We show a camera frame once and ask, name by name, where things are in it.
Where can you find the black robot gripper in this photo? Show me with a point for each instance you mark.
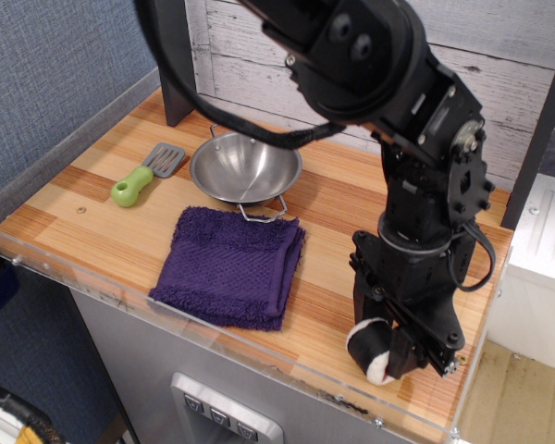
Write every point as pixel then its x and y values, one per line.
pixel 411 293

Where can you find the black and white sushi roll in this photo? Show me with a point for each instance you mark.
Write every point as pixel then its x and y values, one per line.
pixel 368 344

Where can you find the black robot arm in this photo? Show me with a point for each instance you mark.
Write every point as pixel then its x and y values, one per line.
pixel 367 63

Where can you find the purple folded towel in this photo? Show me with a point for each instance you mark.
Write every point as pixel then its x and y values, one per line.
pixel 228 271

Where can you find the white aluminium side unit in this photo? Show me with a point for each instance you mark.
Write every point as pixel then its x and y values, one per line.
pixel 522 318

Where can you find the silver cabinet with buttons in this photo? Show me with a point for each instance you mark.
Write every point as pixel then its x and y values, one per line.
pixel 174 390

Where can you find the yellow object at corner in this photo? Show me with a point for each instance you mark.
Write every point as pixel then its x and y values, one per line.
pixel 27 435

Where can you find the clear acrylic edge guard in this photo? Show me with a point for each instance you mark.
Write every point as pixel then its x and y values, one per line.
pixel 58 220

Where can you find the dark grey right post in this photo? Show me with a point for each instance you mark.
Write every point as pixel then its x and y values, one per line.
pixel 532 161

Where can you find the dark grey post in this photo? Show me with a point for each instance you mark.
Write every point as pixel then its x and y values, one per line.
pixel 532 161
pixel 170 27

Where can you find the stainless steel bowl with handles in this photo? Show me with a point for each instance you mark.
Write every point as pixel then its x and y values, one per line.
pixel 238 169

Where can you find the green handled grey spatula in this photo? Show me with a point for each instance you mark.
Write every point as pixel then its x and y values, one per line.
pixel 162 162

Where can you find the dark grey left post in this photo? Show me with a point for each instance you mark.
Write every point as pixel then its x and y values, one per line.
pixel 170 27

